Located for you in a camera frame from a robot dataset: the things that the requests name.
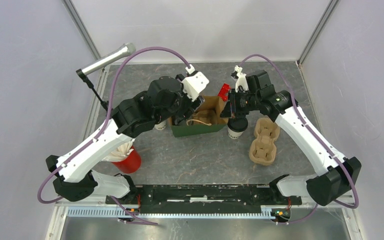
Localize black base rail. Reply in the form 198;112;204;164
105;184;302;219

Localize brown cardboard cup carriers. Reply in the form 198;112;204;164
248;117;280;166

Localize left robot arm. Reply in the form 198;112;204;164
45;72;209;204

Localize silver microphone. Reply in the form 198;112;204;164
76;42;136;78

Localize black coffee cup lid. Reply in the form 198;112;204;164
227;117;249;133

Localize white paper coffee cup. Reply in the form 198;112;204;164
227;128;243;140

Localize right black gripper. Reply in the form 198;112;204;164
219;88;261;118

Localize red cup with straws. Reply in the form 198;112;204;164
103;146;142;174

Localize red plastic holder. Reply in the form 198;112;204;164
217;83;231;102

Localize green paper bag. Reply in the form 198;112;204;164
167;96;228;138

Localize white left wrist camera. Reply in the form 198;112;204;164
175;64;209;102

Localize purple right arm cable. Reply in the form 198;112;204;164
238;53;360;210

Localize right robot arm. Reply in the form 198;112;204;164
220;66;362;208

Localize stack of white paper cups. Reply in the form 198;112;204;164
154;120;167;131

